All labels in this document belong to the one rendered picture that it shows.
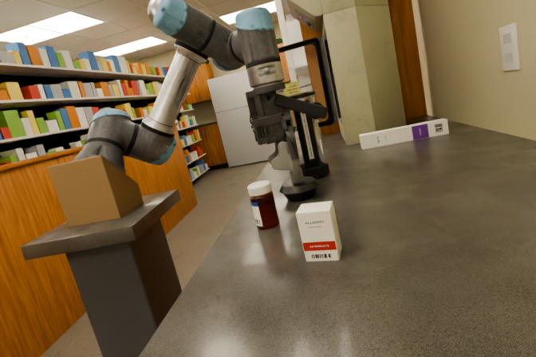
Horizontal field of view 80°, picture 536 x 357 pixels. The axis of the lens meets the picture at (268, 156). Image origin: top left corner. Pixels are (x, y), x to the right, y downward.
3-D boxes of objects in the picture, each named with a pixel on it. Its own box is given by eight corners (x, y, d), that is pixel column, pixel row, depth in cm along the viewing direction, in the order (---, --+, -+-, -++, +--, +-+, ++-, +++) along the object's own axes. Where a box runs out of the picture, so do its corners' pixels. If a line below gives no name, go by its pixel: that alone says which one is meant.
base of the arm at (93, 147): (56, 170, 91) (65, 142, 97) (98, 191, 103) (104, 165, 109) (96, 156, 87) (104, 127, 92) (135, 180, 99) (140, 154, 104)
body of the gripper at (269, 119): (256, 144, 73) (244, 92, 71) (292, 135, 74) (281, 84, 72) (258, 148, 66) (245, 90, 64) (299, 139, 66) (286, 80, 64)
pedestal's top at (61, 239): (25, 260, 84) (19, 246, 83) (98, 215, 115) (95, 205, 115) (135, 241, 80) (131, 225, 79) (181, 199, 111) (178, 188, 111)
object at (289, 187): (326, 197, 68) (320, 167, 67) (285, 207, 68) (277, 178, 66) (315, 186, 77) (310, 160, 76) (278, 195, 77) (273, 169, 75)
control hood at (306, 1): (321, 31, 142) (317, 7, 140) (322, 14, 110) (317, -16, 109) (296, 37, 144) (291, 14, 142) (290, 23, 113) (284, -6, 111)
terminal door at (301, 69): (335, 124, 148) (318, 36, 141) (273, 135, 159) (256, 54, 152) (335, 123, 149) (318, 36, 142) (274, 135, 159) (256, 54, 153)
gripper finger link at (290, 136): (289, 160, 70) (279, 122, 70) (296, 158, 70) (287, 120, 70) (291, 160, 65) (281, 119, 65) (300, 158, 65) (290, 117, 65)
